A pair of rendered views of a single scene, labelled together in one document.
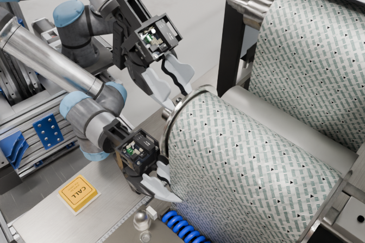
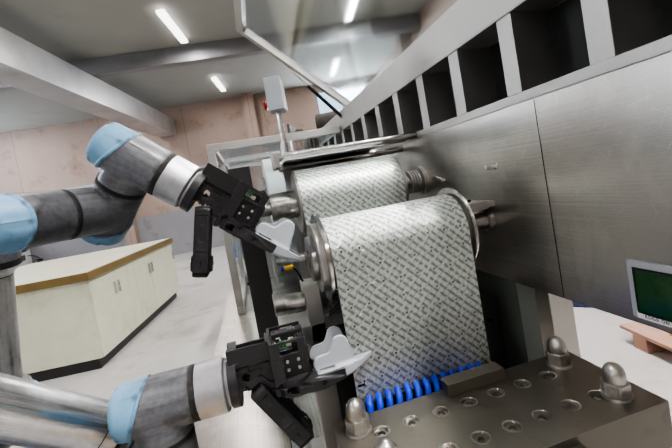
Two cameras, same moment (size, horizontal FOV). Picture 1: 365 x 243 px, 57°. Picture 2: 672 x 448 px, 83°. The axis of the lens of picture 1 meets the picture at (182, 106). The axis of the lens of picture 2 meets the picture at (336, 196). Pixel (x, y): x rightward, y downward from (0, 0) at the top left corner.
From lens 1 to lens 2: 59 cm
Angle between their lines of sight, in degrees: 65
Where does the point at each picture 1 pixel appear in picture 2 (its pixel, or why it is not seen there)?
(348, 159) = not seen: hidden behind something
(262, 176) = (414, 209)
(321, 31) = (340, 172)
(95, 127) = (208, 371)
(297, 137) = not seen: hidden behind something
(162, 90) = (285, 235)
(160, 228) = (379, 415)
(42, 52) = (12, 380)
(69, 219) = not seen: outside the picture
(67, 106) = (132, 395)
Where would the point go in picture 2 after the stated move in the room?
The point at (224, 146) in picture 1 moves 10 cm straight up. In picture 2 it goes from (375, 216) to (365, 156)
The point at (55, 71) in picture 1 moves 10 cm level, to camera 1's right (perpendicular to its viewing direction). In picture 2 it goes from (47, 403) to (122, 367)
